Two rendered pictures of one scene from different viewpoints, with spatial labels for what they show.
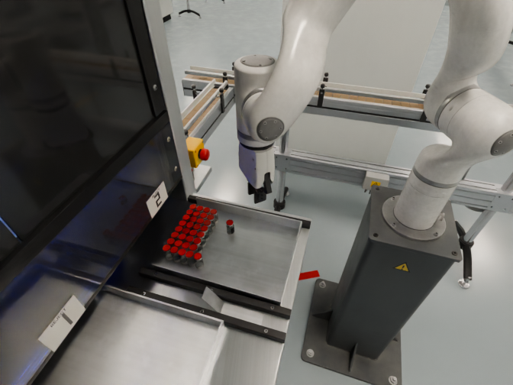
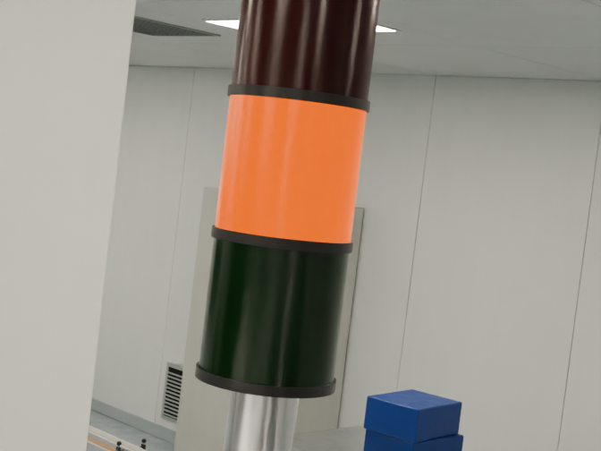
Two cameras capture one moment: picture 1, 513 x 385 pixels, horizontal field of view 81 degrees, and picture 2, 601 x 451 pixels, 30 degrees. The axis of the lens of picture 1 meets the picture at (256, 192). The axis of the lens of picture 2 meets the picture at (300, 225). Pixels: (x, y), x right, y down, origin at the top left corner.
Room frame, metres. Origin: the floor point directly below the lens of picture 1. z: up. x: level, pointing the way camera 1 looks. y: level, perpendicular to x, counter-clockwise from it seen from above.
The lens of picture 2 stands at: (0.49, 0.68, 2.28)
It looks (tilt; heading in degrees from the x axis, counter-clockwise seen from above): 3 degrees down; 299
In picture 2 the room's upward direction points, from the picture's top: 7 degrees clockwise
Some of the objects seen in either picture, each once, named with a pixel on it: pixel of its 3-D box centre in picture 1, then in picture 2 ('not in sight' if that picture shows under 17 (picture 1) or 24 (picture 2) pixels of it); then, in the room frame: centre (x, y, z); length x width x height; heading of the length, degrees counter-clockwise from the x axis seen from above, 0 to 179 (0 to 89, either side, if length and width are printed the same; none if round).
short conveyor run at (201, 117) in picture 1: (192, 122); not in sight; (1.13, 0.27, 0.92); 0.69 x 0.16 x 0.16; 163
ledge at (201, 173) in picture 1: (187, 175); not in sight; (0.84, 0.25, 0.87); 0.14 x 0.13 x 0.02; 73
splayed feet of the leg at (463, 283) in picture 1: (461, 247); not in sight; (1.11, -1.26, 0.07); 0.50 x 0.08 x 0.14; 163
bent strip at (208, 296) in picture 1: (233, 305); not in sight; (0.33, 0.05, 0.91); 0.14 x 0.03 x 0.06; 74
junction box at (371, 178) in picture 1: (375, 182); not in sight; (1.22, -0.65, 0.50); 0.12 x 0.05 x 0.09; 73
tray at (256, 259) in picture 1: (232, 245); not in sight; (0.51, 0.07, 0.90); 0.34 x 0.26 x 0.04; 73
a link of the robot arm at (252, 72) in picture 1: (257, 96); not in sight; (0.54, 0.00, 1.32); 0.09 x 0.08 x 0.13; 11
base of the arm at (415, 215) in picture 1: (423, 197); not in sight; (0.64, -0.50, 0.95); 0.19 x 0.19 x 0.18
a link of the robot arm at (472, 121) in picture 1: (464, 143); not in sight; (0.61, -0.50, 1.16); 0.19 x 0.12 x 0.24; 11
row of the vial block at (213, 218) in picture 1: (203, 236); not in sight; (0.53, 0.15, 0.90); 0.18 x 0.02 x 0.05; 163
